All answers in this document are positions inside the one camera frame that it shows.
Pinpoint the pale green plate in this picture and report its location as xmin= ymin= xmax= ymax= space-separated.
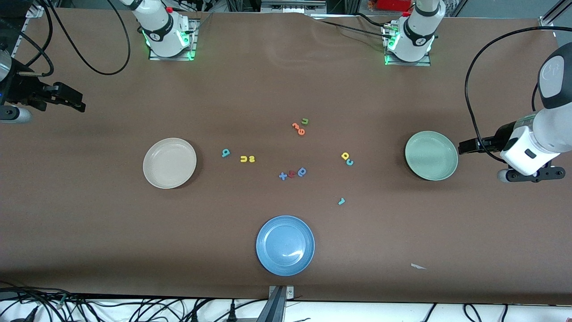
xmin=405 ymin=131 xmax=458 ymax=181

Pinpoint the beige brown plate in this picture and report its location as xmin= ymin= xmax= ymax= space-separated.
xmin=143 ymin=138 xmax=197 ymax=189

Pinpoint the brown table cover sheet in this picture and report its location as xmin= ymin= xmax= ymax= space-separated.
xmin=0 ymin=7 xmax=572 ymax=305

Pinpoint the red box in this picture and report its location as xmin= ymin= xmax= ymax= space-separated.
xmin=374 ymin=0 xmax=414 ymax=12

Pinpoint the blue plate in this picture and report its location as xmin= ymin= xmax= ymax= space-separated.
xmin=256 ymin=216 xmax=315 ymax=276

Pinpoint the grey metal box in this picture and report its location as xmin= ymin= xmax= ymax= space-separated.
xmin=261 ymin=0 xmax=328 ymax=14

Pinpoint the dark grey metal beam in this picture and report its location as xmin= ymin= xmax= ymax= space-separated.
xmin=256 ymin=286 xmax=286 ymax=322

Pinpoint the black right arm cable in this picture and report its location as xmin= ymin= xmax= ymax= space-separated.
xmin=9 ymin=0 xmax=131 ymax=76

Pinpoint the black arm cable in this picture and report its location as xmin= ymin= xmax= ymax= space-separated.
xmin=9 ymin=0 xmax=131 ymax=76
xmin=464 ymin=26 xmax=559 ymax=164

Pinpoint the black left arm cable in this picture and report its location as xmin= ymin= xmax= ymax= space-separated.
xmin=464 ymin=26 xmax=559 ymax=164

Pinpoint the aluminium frame rail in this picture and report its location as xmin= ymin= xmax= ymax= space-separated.
xmin=538 ymin=0 xmax=572 ymax=31
xmin=9 ymin=0 xmax=45 ymax=61

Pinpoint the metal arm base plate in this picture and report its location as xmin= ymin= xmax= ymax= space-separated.
xmin=384 ymin=22 xmax=432 ymax=67
xmin=149 ymin=18 xmax=197 ymax=61

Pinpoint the black cable on table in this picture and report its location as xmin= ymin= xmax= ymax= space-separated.
xmin=311 ymin=13 xmax=398 ymax=38

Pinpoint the metal table clamp bracket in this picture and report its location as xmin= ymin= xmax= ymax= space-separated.
xmin=268 ymin=285 xmax=295 ymax=300

